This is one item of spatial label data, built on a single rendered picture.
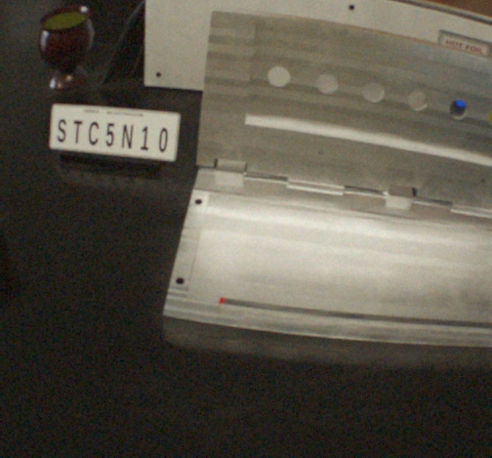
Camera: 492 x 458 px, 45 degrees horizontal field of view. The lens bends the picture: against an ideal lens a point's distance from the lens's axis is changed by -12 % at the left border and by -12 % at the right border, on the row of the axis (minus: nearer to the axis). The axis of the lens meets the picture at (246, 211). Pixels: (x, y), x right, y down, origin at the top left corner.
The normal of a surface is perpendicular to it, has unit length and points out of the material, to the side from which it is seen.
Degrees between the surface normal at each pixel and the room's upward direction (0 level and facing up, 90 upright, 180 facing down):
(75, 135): 65
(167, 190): 0
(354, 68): 74
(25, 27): 0
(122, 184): 0
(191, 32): 90
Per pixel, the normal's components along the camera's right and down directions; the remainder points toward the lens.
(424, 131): -0.10, 0.48
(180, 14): -0.11, 0.69
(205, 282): 0.07, -0.71
